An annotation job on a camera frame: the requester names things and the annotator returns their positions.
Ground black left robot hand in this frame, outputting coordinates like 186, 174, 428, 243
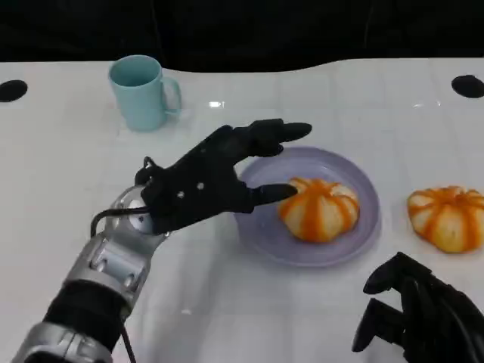
140, 118, 313, 236

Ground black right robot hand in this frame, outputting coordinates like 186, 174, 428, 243
351, 252, 484, 363

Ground lilac plate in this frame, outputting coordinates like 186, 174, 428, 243
233, 146, 381, 268

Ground pale green mug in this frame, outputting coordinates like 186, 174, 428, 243
108, 54, 182, 132

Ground black table grommet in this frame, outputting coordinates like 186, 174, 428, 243
0, 79, 29, 102
451, 74, 484, 99

